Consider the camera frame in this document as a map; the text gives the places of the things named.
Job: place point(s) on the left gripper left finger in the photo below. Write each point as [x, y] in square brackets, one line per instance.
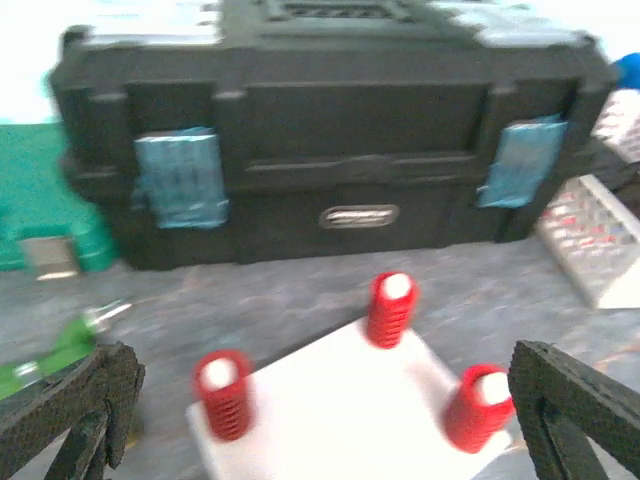
[91, 402]

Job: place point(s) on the green tool case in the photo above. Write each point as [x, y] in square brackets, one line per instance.
[37, 203]

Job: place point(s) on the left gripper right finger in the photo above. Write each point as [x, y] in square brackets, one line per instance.
[562, 405]

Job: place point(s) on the white peg base plate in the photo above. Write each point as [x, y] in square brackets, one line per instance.
[340, 408]

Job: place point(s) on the red spring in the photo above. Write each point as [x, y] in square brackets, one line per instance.
[392, 302]
[221, 383]
[481, 406]

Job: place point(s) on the white plastic basket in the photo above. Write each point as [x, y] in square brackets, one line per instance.
[587, 228]

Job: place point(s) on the red spring top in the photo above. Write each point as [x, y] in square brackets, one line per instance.
[481, 406]

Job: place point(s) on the black toolbox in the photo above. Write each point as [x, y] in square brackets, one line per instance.
[248, 131]

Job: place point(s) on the green hose nozzle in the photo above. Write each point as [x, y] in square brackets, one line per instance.
[77, 339]

